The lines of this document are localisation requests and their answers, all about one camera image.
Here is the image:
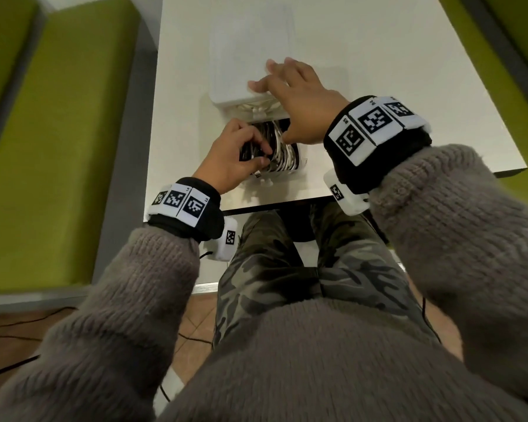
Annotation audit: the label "person's left hand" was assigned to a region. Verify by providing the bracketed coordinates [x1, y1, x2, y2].
[192, 117, 273, 196]

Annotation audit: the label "person's right hand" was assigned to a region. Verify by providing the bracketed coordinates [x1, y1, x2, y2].
[248, 56, 351, 147]

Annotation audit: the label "bundle of black and white cables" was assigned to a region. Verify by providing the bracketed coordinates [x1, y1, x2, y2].
[239, 120, 302, 176]

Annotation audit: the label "clear plastic drawer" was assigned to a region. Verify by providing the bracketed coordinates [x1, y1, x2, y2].
[236, 118, 310, 184]

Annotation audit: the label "white drawer box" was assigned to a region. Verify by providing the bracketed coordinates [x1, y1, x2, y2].
[208, 6, 349, 124]

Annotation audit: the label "person's right forearm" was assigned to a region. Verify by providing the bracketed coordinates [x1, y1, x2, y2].
[368, 144, 528, 403]

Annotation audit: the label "person's left forearm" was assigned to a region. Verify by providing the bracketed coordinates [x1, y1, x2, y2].
[0, 226, 202, 422]

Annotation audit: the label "person's camouflage trousers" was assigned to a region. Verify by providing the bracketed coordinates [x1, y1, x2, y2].
[212, 202, 442, 350]

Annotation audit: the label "person's grey sweater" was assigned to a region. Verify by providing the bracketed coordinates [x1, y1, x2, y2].
[156, 298, 528, 422]

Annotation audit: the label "black left marker wristband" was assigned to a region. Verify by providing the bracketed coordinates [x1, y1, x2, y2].
[145, 176, 226, 242]

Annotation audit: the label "black marker wristband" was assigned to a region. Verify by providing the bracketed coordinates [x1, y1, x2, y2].
[323, 95, 433, 195]
[145, 176, 226, 242]

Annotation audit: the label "black right marker wristband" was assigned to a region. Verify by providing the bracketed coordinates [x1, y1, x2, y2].
[323, 95, 433, 195]

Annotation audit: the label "beige table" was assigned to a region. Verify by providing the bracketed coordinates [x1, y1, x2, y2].
[144, 0, 528, 216]

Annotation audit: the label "green bench sofa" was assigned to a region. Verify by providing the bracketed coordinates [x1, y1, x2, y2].
[0, 0, 141, 296]
[438, 0, 528, 212]

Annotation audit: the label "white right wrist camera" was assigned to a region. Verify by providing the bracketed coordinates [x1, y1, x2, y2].
[323, 167, 371, 217]

